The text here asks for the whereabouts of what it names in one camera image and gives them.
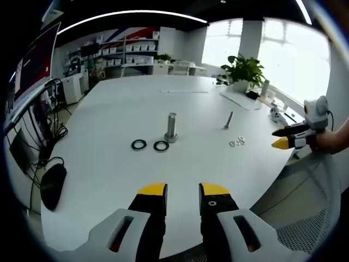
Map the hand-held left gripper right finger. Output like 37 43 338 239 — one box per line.
198 182 281 262

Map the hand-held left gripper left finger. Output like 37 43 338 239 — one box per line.
87 182 168 262

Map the black rubber washer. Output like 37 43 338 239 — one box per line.
153 140 170 152
131 139 147 151

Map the large threaded stud bolt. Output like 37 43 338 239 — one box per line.
164 112 179 144

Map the white game controller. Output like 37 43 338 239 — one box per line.
269 107 286 123

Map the white cylinder bottle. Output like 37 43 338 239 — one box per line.
260 79 270 98

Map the small metal washers cluster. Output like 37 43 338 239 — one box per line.
229 135 245 148

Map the white table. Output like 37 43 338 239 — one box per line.
40 74 305 259

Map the white paper sheet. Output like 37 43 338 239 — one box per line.
219 90 264 111

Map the grey mesh office chair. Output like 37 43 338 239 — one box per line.
249 152 343 253

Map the slim metal bolt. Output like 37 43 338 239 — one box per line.
224 111 234 130

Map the potted green plant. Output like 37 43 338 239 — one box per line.
220 53 267 93

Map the black computer mouse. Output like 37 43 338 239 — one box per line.
40 163 68 211

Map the white cabinet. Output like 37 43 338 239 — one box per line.
61 75 84 106

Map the white storage shelf with bins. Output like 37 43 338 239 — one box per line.
95 31 160 77

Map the computer monitor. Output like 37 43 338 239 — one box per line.
12 21 61 103

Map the black cable bundle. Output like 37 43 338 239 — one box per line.
16 79 72 192

